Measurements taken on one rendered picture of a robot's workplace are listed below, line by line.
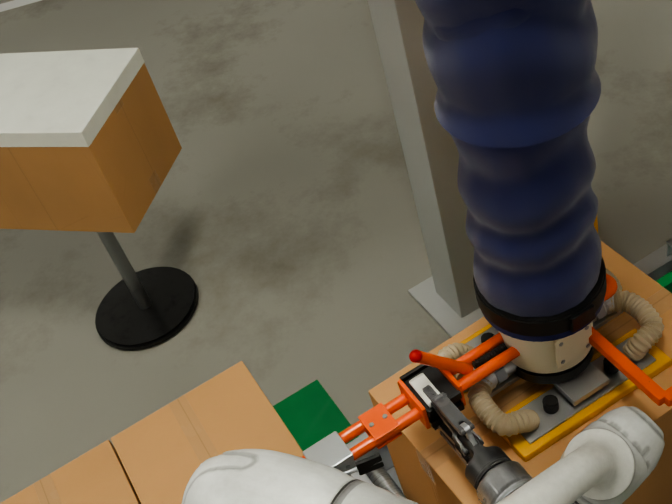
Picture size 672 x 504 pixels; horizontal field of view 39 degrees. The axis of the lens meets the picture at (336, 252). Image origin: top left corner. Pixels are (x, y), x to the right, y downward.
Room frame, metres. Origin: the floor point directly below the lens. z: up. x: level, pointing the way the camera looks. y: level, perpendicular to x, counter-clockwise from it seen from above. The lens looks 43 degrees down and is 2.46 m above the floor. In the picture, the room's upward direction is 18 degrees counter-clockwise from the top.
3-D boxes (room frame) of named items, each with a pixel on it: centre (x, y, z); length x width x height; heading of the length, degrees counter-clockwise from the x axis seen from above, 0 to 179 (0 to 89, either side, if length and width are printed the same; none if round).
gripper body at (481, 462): (0.88, -0.12, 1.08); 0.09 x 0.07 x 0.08; 17
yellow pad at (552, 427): (1.02, -0.35, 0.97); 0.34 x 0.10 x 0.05; 107
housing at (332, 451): (0.98, 0.12, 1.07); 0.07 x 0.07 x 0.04; 17
